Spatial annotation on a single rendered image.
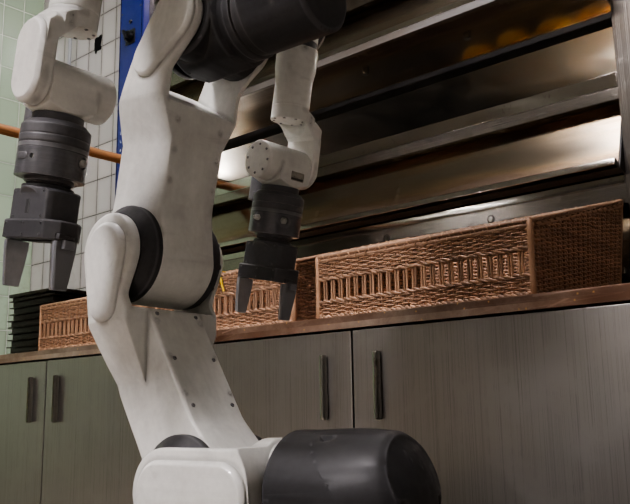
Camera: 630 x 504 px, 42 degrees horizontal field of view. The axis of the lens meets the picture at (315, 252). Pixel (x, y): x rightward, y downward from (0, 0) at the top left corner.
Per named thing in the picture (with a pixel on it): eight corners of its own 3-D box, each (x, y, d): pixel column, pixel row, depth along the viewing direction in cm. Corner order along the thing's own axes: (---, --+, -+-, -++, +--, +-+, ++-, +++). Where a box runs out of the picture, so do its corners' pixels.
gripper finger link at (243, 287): (248, 313, 146) (253, 278, 146) (234, 311, 144) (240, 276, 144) (242, 312, 147) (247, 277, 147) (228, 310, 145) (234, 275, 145)
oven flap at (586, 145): (154, 268, 313) (169, 222, 322) (622, 173, 196) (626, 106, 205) (145, 262, 310) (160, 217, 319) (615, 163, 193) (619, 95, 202)
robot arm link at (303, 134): (317, 190, 144) (326, 114, 145) (281, 180, 138) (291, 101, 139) (291, 191, 149) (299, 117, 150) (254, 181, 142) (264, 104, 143)
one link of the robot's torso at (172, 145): (216, 322, 128) (293, 28, 127) (126, 312, 114) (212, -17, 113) (154, 297, 138) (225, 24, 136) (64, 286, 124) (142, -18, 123)
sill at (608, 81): (168, 215, 322) (168, 205, 323) (627, 93, 205) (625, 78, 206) (155, 212, 318) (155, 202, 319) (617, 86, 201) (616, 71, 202)
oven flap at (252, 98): (125, 140, 311) (167, 160, 325) (581, -32, 195) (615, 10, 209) (127, 134, 312) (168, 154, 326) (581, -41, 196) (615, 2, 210)
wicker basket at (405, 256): (431, 334, 225) (427, 235, 230) (638, 316, 188) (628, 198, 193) (311, 322, 190) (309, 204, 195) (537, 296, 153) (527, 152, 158)
